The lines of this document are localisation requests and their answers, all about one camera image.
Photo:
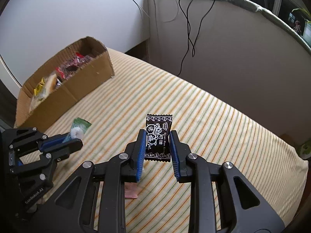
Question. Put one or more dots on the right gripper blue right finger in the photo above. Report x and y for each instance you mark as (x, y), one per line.
(222, 199)

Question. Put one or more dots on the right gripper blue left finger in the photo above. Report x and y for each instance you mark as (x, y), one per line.
(92, 199)

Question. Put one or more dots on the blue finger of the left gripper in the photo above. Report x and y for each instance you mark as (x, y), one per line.
(62, 151)
(48, 143)

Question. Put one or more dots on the green clear mint candy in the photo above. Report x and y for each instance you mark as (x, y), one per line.
(78, 129)

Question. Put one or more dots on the packaged sliced bread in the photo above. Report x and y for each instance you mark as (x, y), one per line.
(43, 89)

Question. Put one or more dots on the small red clear nut bag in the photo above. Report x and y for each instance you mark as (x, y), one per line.
(63, 73)

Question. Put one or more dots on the black candy wrapper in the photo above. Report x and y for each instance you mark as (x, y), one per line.
(158, 128)

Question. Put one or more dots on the red clear bag dark snack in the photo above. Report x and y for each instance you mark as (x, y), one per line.
(75, 63)

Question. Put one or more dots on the brown cardboard box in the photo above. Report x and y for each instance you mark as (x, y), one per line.
(71, 90)

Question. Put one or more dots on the small pink candy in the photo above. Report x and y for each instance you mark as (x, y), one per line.
(131, 190)

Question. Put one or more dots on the striped yellow table cloth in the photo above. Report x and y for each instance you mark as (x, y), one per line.
(212, 129)

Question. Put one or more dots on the small pink figurine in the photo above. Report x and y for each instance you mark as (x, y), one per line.
(297, 27)

